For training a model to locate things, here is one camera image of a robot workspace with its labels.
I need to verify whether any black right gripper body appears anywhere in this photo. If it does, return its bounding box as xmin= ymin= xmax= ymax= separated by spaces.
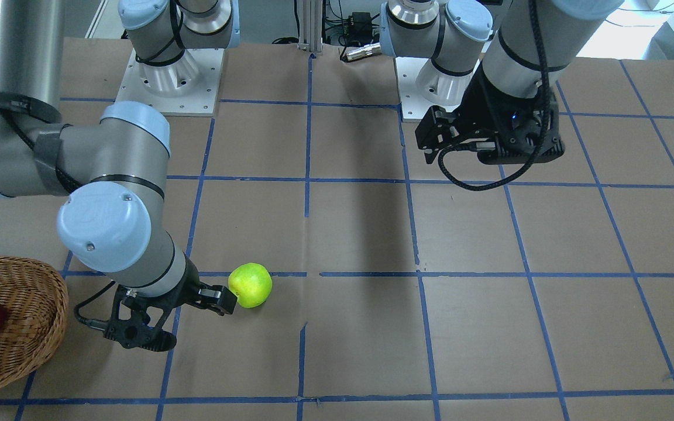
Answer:
xmin=165 ymin=274 xmax=211 ymax=309

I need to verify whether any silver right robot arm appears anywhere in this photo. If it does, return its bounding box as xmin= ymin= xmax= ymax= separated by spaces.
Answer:
xmin=0 ymin=1 xmax=236 ymax=315

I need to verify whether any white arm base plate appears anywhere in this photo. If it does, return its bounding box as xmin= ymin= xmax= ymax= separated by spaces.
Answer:
xmin=395 ymin=57 xmax=471 ymax=122
xmin=116 ymin=49 xmax=226 ymax=117

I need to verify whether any green apple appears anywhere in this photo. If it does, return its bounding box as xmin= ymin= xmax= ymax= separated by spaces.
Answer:
xmin=228 ymin=262 xmax=273 ymax=309

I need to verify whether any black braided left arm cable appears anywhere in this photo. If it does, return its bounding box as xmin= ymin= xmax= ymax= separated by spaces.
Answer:
xmin=438 ymin=0 xmax=555 ymax=191

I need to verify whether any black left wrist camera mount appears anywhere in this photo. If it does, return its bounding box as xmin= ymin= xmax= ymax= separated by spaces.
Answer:
xmin=477 ymin=109 xmax=565 ymax=165

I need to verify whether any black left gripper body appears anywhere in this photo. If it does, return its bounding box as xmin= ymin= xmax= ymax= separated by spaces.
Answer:
xmin=453 ymin=68 xmax=548 ymax=152

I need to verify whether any woven wicker basket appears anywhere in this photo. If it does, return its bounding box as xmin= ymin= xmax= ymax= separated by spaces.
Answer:
xmin=0 ymin=256 xmax=68 ymax=389

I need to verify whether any silver metal connector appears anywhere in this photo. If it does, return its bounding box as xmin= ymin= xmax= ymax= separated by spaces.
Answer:
xmin=341 ymin=43 xmax=382 ymax=63

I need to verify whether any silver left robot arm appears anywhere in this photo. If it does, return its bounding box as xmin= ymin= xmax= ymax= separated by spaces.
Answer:
xmin=380 ymin=1 xmax=621 ymax=165

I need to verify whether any aluminium frame post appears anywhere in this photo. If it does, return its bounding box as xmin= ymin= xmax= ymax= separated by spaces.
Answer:
xmin=295 ymin=1 xmax=324 ymax=56

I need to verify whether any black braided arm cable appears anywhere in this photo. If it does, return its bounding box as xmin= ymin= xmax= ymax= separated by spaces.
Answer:
xmin=438 ymin=0 xmax=555 ymax=191
xmin=0 ymin=0 xmax=116 ymax=326

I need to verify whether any black power adapter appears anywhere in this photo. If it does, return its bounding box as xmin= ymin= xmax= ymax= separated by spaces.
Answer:
xmin=347 ymin=12 xmax=373 ymax=34

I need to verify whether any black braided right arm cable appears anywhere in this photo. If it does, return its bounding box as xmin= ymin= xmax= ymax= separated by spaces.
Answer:
xmin=0 ymin=0 xmax=116 ymax=326

